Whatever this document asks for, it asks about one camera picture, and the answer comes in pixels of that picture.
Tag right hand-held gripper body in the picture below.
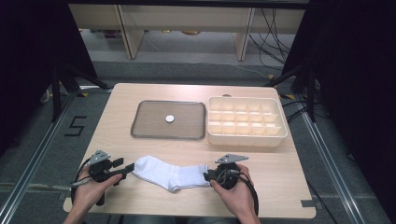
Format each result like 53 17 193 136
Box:
214 154 249 190

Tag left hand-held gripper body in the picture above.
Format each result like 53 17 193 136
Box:
88 149 115 185

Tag white sock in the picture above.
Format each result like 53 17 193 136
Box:
132 155 212 193

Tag person's right hand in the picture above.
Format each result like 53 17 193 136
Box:
209 163 258 219

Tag person's left hand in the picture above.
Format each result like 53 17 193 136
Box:
72 166 123 215

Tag cream compartment organizer box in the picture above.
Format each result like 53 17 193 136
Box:
206 95 289 147

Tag black metal stand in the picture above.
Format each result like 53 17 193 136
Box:
50 65 114 123
263 65 318 123

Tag black curtain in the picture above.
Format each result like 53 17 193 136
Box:
281 0 396 216
0 0 98 157

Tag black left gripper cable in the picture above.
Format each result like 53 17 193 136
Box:
70 157 92 204

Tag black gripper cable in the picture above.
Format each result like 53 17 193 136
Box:
234 170 261 217
70 157 92 204

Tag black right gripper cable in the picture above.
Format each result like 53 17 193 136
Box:
234 170 261 217

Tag aluminium floor rail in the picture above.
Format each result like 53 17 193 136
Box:
0 90 79 224
299 101 366 224

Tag black floor cables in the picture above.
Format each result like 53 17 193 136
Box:
281 98 329 124

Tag bundle of black hanging cables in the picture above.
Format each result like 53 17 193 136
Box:
247 7 297 71

